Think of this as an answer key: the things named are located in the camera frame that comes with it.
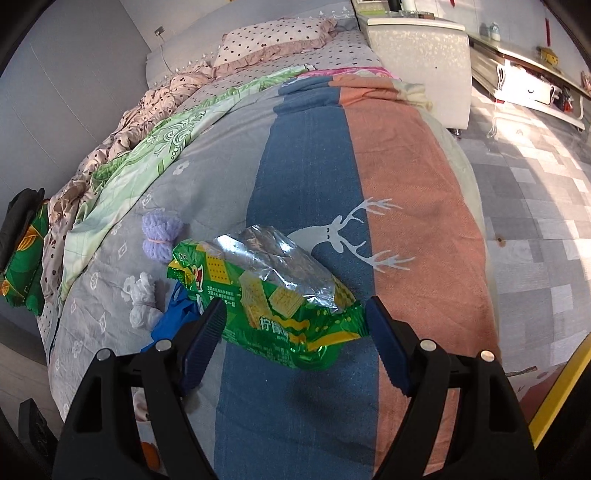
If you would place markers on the white sock bundle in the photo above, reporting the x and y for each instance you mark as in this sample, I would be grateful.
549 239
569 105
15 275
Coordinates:
143 300

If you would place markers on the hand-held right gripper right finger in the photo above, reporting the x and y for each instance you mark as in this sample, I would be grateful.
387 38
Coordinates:
388 346

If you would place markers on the beige sock bundle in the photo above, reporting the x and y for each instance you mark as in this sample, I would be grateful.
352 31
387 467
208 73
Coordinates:
140 406

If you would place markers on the dark cloth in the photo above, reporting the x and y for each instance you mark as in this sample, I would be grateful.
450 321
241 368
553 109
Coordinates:
23 212

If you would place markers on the green printed cushion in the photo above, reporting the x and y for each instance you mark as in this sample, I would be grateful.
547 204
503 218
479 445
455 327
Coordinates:
25 263

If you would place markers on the dotted fitted sheet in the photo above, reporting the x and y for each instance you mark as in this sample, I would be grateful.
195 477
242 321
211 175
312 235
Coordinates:
346 50

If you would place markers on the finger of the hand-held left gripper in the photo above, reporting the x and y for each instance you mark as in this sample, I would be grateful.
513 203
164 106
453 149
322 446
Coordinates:
37 434

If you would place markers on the blue plastic bag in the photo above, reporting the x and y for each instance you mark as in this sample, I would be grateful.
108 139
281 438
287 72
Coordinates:
178 314

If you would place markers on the pink polka dot quilt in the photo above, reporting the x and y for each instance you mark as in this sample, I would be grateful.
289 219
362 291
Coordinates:
138 115

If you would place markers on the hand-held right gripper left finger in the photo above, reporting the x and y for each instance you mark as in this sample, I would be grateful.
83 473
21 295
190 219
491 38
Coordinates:
203 346

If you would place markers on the green snack packet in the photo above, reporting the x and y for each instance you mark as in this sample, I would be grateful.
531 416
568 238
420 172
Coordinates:
277 304

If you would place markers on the bed with grey headboard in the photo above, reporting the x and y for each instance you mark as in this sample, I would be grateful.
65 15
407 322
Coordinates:
300 184

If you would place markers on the white glossy nightstand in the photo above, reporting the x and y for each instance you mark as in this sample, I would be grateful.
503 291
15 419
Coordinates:
415 60

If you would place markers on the small plastic bottle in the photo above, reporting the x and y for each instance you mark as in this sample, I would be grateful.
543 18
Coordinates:
490 30

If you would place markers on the white paper roll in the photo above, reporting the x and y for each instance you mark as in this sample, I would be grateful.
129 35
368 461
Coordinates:
411 3

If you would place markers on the small pink figurines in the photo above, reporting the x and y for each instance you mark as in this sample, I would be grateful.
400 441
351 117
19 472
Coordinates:
585 81

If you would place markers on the polka dot pillow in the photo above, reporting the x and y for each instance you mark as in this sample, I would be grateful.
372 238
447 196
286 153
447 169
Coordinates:
272 39

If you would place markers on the white TV cabinet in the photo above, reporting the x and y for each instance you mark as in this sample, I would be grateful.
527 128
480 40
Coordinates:
521 78

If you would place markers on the green patterned quilt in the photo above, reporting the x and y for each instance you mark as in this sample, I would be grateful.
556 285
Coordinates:
152 152

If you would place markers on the red item under table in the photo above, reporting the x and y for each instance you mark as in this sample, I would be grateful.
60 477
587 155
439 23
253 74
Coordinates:
565 99

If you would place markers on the yellow round bin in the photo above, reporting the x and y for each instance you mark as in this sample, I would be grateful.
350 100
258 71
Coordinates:
554 406

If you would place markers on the yellow toy figure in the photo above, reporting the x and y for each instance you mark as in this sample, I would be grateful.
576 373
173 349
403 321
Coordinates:
548 55

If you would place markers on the orange peel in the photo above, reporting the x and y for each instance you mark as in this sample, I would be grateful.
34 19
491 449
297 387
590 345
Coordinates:
148 454

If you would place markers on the purple knitted bundle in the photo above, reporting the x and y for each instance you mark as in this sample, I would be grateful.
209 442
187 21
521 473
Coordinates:
161 230

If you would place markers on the black thermos bottle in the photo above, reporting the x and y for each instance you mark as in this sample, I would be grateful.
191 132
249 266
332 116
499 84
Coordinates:
394 3

